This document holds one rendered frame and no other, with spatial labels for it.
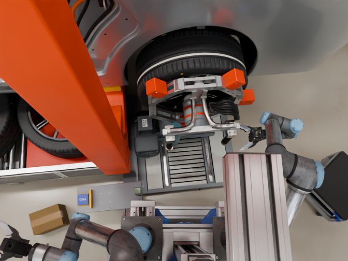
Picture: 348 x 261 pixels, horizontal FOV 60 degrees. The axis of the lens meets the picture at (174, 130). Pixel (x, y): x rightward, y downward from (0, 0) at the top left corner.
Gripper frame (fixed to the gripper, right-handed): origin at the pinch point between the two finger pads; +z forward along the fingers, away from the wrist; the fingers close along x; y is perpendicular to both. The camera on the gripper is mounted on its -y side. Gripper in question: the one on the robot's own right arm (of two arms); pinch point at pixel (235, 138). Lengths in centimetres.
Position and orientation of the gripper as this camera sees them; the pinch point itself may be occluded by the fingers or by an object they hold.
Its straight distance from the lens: 179.5
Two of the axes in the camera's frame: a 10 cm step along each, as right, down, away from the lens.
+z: -9.9, 0.9, -0.7
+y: 0.4, -2.9, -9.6
